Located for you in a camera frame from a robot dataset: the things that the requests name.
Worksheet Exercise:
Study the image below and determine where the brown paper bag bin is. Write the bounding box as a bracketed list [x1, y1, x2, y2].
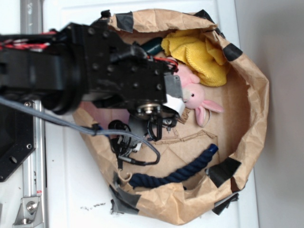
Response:
[82, 9, 269, 225]

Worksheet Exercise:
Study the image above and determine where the brown wood chip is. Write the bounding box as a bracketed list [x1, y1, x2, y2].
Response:
[178, 108, 190, 124]

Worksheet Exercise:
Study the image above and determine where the metal corner bracket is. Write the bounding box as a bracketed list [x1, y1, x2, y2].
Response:
[12, 196, 43, 228]

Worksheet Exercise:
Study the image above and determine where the aluminium rail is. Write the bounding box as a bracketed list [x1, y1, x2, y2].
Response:
[20, 0, 46, 197]

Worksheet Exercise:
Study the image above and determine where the yellow towel cloth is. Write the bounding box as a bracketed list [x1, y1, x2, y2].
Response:
[161, 29, 230, 87]

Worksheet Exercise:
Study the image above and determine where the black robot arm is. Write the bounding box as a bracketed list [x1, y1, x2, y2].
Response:
[0, 20, 185, 129]

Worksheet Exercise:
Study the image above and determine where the dark green plastic cucumber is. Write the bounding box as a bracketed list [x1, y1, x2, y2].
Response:
[141, 37, 162, 55]

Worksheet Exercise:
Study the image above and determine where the pink plush bunny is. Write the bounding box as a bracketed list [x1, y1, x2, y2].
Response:
[174, 64, 224, 127]

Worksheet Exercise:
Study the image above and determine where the white tray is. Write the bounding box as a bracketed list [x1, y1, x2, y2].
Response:
[43, 0, 259, 228]

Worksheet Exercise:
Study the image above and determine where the grey cable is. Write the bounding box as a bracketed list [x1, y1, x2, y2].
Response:
[0, 96, 161, 166]

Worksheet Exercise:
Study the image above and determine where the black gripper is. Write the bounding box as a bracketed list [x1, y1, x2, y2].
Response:
[87, 20, 185, 140]

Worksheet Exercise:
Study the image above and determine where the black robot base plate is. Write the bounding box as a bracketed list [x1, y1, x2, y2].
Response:
[0, 105, 35, 182]

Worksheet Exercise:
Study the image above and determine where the dark blue rope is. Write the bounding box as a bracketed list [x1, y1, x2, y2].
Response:
[128, 143, 219, 190]

